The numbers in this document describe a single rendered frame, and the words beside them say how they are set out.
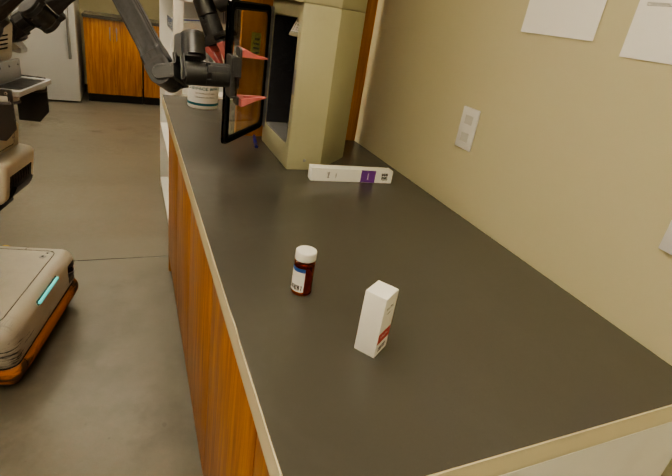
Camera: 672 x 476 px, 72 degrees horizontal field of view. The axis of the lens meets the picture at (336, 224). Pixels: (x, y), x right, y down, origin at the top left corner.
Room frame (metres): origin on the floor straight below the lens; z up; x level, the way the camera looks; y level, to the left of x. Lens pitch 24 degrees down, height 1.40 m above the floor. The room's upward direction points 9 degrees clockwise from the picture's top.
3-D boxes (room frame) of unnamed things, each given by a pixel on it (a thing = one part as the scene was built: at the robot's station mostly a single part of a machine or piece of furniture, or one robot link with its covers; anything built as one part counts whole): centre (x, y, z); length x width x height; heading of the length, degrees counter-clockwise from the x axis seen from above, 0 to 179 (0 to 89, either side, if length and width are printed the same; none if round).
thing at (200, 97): (2.04, 0.66, 1.02); 0.13 x 0.13 x 0.15
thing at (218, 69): (1.19, 0.34, 1.21); 0.07 x 0.07 x 0.10; 26
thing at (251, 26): (1.49, 0.35, 1.19); 0.30 x 0.01 x 0.40; 170
